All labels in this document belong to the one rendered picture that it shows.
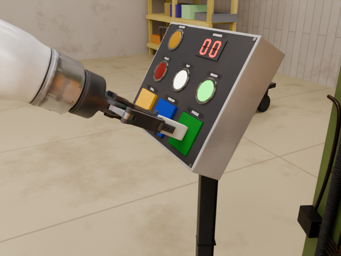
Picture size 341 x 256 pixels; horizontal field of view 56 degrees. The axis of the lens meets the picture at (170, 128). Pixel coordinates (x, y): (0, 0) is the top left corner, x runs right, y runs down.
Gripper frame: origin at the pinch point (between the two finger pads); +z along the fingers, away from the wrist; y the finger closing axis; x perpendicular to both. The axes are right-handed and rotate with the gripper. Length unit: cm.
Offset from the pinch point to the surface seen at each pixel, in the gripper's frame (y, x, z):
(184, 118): -2.0, 2.7, 3.5
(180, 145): 0.9, -2.3, 3.5
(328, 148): 14.5, 10.3, 28.0
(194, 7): -433, 142, 242
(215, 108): 5.0, 7.2, 3.8
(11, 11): -624, 3, 18
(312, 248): 16.1, -11.7, 39.8
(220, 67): 0.8, 15.0, 3.8
